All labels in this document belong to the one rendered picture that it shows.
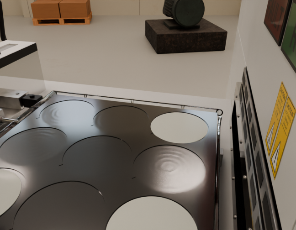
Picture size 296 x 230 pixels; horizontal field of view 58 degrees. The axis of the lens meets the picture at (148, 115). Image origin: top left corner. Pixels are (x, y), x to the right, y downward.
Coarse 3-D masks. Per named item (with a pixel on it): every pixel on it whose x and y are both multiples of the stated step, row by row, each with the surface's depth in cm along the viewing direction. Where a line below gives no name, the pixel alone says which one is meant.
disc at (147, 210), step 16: (128, 208) 31; (144, 208) 31; (160, 208) 31; (176, 208) 31; (112, 224) 29; (128, 224) 29; (144, 224) 29; (160, 224) 29; (176, 224) 29; (192, 224) 29
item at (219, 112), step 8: (80, 96) 57; (88, 96) 56; (96, 96) 56; (104, 96) 56; (144, 104) 54; (152, 104) 54; (160, 104) 53; (168, 104) 53; (176, 104) 53; (216, 112) 51
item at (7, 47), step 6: (0, 42) 71; (6, 42) 71; (12, 42) 71; (18, 42) 71; (24, 42) 71; (30, 42) 71; (0, 48) 68; (6, 48) 68; (12, 48) 66; (18, 48) 66; (0, 54) 62; (6, 54) 62
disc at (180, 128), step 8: (176, 112) 51; (160, 120) 48; (168, 120) 48; (176, 120) 48; (184, 120) 48; (192, 120) 48; (200, 120) 48; (152, 128) 46; (160, 128) 46; (168, 128) 46; (176, 128) 46; (184, 128) 46; (192, 128) 46; (200, 128) 46; (160, 136) 44; (168, 136) 44; (176, 136) 44; (184, 136) 44; (192, 136) 44; (200, 136) 44
